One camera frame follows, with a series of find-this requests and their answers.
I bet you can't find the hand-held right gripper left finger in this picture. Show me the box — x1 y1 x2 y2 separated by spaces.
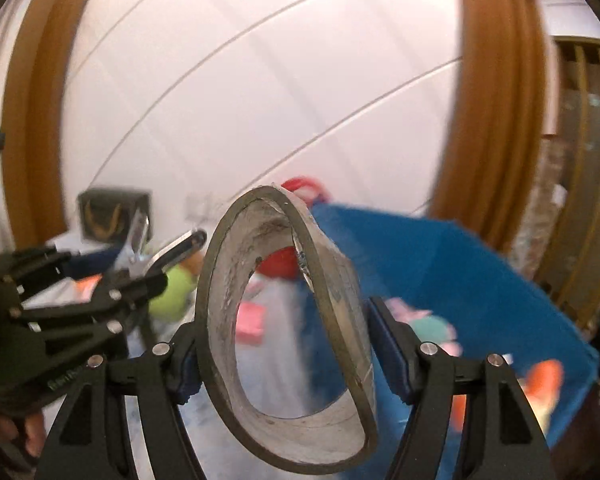
34 322 203 480

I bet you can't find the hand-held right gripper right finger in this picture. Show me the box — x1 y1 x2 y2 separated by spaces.
367 296 553 480

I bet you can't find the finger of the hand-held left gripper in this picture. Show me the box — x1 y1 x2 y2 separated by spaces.
10 267 170 356
0 242 123 291

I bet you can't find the teal pig plush toy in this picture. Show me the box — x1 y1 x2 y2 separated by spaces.
387 297 463 356

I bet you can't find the green goggle plush toy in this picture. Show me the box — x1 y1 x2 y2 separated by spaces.
147 265 201 323

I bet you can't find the grey tape roll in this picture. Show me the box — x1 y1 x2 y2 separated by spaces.
194 185 380 476

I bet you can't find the metal clip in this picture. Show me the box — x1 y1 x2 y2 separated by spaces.
115 210 207 281

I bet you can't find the blue plastic crate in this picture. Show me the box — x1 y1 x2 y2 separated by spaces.
300 202 600 480

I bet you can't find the green yellow plush toy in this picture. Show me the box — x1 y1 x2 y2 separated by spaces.
450 360 566 433

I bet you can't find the person's left hand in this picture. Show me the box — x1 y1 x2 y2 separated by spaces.
0 400 47 461

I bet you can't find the pink packet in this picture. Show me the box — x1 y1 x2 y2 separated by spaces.
237 302 266 346

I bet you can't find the black gift box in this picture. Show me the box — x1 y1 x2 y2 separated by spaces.
77 187 153 243

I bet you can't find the red small suitcase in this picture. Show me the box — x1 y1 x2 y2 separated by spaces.
256 176 331 281

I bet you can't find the patterned beige curtain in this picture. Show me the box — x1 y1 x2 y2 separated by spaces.
512 135 573 281

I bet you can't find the wooden slat partition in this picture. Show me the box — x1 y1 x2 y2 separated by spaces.
510 35 600 341

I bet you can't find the wooden frame post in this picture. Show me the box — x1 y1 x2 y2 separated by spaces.
427 0 561 261
2 0 106 248

